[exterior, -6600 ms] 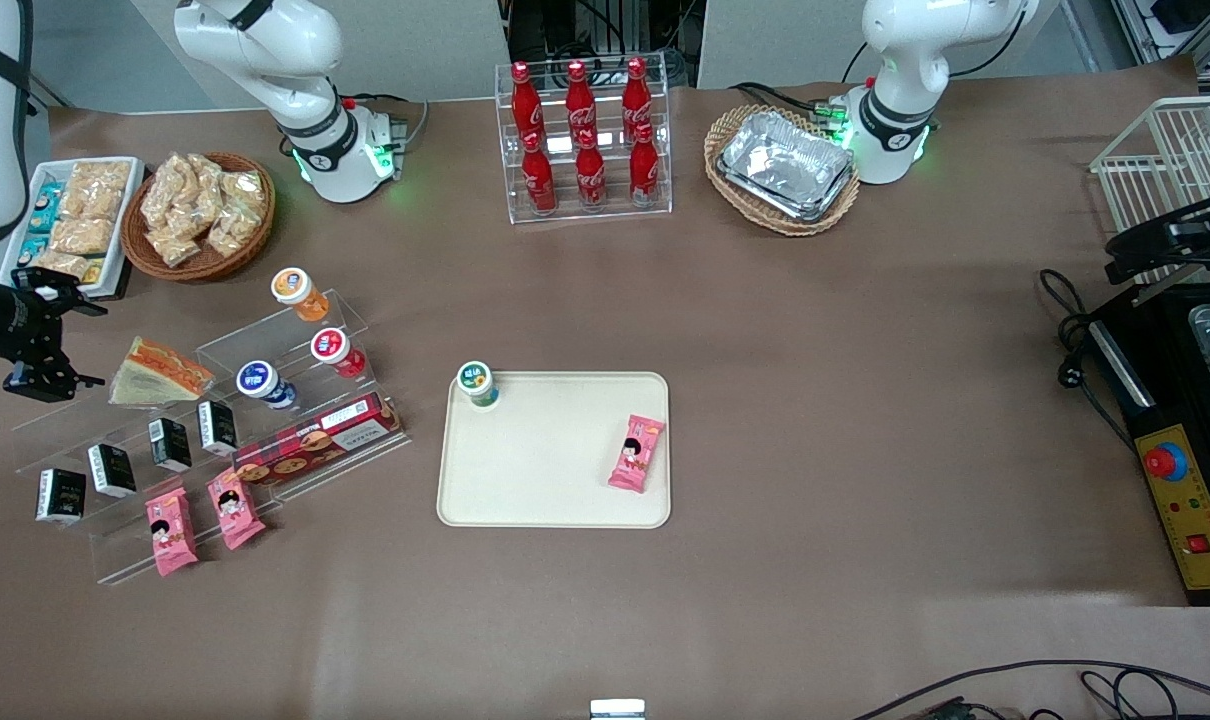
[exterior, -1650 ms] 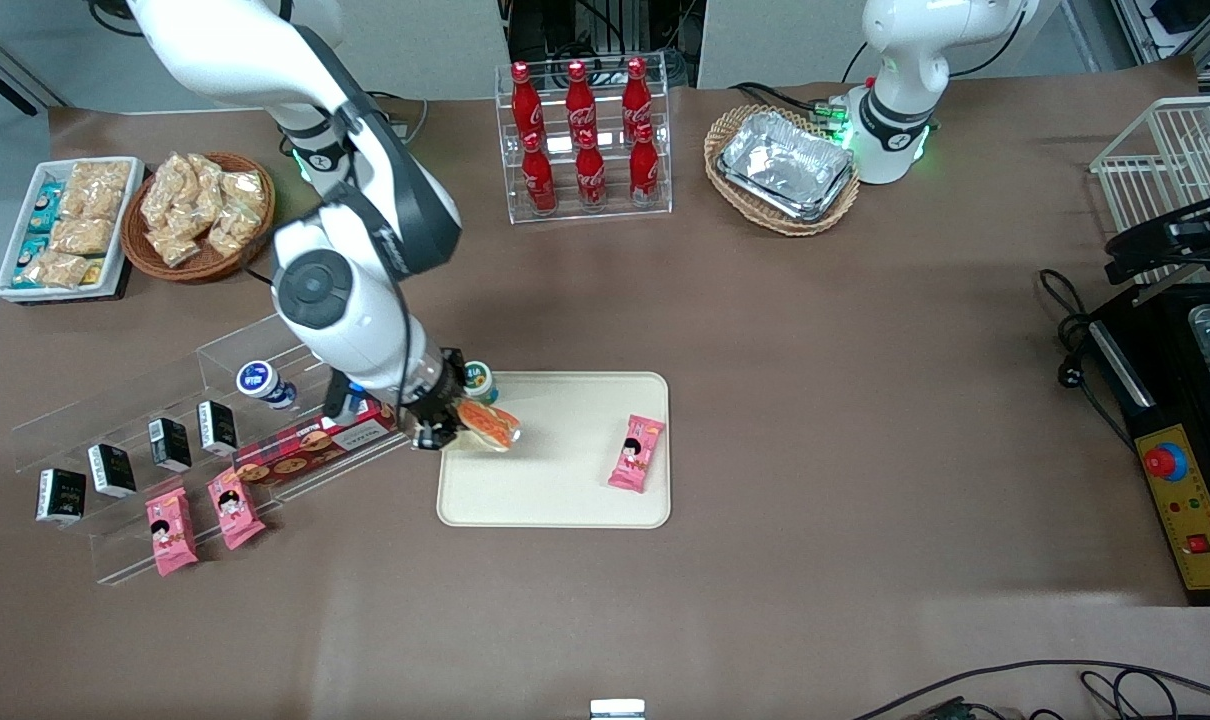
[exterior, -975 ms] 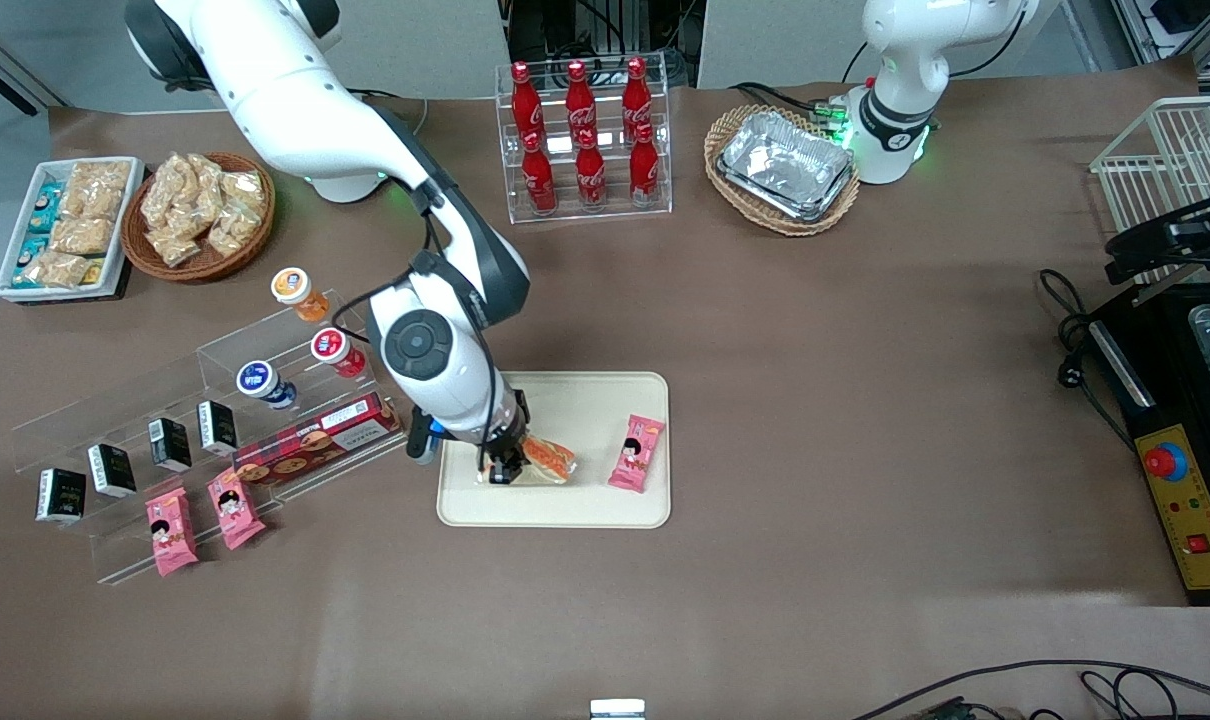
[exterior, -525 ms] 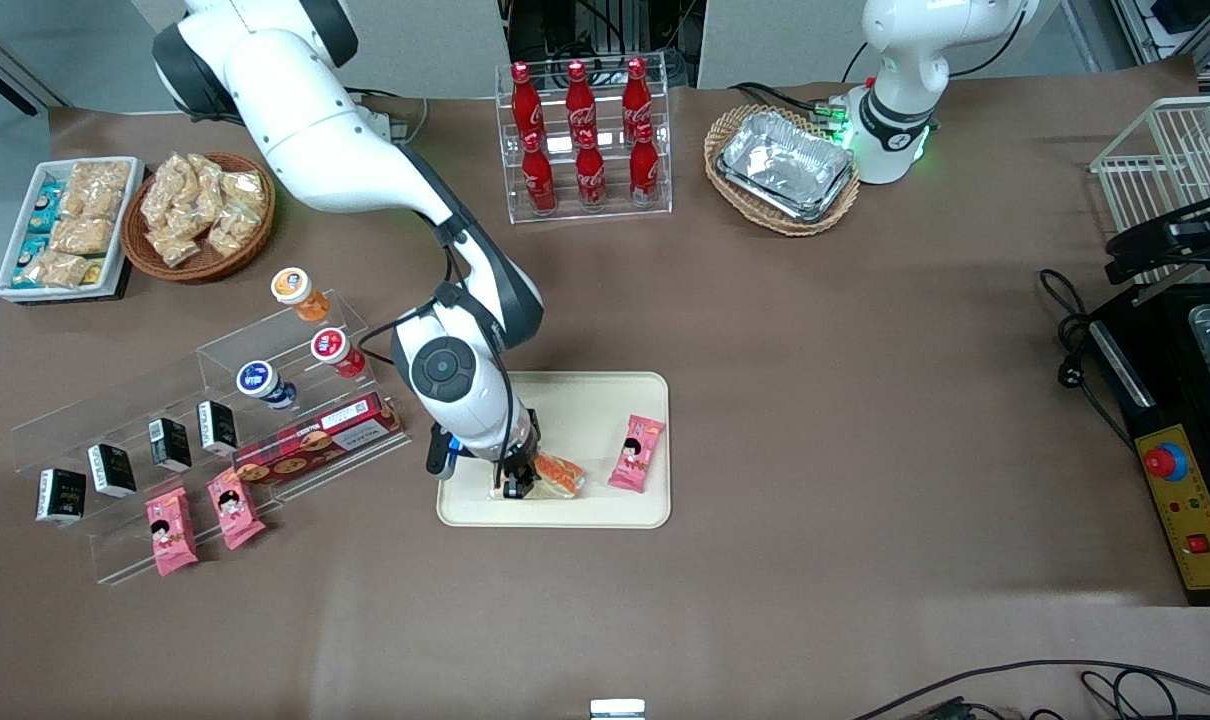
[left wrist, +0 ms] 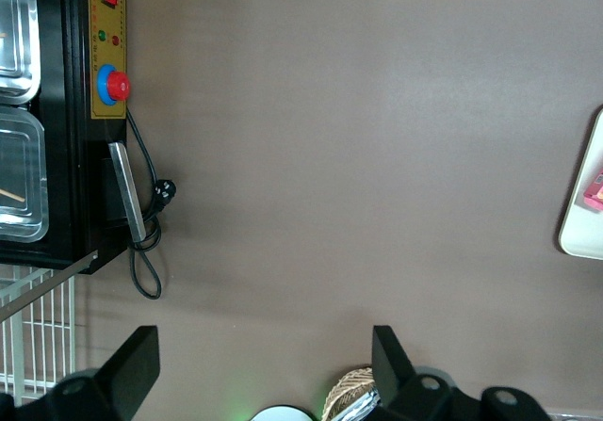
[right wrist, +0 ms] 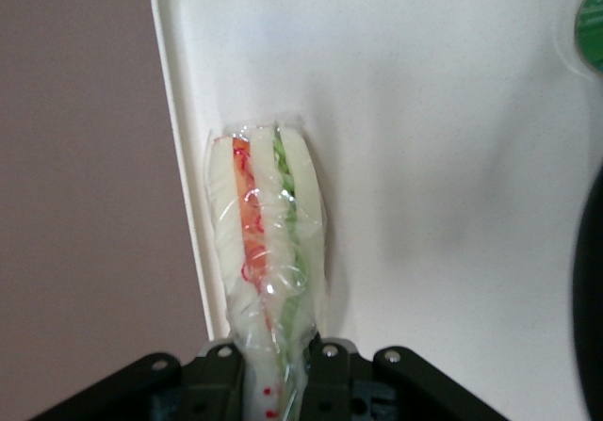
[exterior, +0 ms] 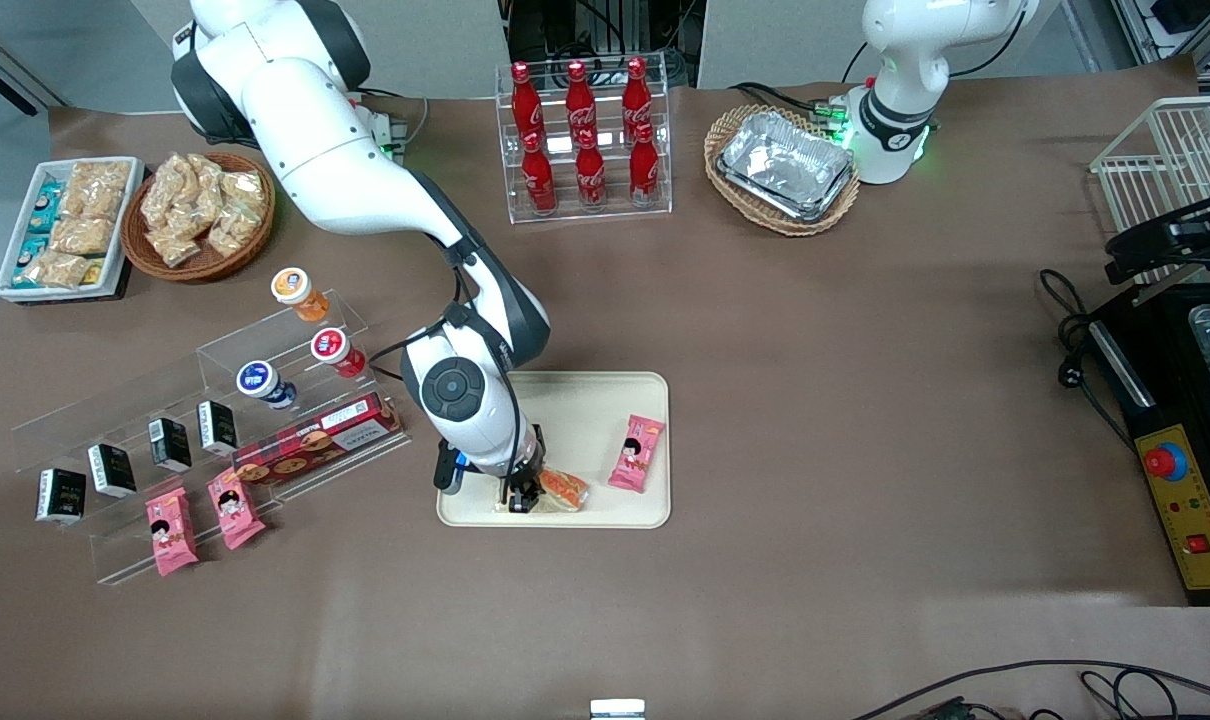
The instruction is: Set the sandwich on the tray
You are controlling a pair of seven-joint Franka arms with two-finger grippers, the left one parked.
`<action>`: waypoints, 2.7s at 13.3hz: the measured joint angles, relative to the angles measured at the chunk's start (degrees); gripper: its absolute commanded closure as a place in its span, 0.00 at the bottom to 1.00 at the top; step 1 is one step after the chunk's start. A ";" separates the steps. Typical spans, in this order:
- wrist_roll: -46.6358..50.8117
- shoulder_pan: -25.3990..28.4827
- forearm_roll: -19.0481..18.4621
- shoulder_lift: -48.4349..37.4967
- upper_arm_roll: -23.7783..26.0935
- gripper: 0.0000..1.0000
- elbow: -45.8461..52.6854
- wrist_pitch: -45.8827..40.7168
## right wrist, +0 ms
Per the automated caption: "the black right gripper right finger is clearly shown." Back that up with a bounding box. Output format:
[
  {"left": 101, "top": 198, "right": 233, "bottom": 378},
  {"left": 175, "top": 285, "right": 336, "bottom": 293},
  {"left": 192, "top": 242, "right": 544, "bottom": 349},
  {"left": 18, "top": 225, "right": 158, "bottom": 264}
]
[{"left": 300, "top": 334, "right": 515, "bottom": 421}]

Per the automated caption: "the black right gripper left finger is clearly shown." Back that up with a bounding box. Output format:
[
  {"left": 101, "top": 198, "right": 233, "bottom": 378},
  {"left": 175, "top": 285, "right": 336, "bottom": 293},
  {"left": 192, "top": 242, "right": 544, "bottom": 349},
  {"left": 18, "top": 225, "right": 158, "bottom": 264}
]
[{"left": 27, "top": 339, "right": 247, "bottom": 421}]

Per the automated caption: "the plastic-wrapped triangle sandwich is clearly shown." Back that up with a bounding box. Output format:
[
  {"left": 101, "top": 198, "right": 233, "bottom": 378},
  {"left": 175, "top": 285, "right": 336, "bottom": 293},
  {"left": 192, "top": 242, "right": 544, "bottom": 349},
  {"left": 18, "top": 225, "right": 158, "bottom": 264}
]
[{"left": 205, "top": 119, "right": 330, "bottom": 421}]

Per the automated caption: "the cream plastic tray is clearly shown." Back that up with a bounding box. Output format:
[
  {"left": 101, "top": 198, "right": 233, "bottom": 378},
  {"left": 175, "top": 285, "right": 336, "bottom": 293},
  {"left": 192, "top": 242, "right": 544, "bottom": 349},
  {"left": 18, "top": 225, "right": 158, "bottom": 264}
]
[{"left": 150, "top": 0, "right": 603, "bottom": 421}]

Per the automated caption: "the green-lid small cup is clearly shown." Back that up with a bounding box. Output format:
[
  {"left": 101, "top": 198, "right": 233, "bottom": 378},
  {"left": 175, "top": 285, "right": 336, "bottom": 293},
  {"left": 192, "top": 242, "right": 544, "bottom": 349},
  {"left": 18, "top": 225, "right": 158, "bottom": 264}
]
[{"left": 555, "top": 0, "right": 603, "bottom": 84}]

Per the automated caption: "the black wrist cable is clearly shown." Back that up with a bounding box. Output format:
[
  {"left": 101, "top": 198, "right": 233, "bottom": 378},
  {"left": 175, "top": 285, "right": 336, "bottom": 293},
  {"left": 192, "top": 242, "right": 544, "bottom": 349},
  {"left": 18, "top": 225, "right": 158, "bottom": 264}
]
[{"left": 568, "top": 164, "right": 603, "bottom": 421}]

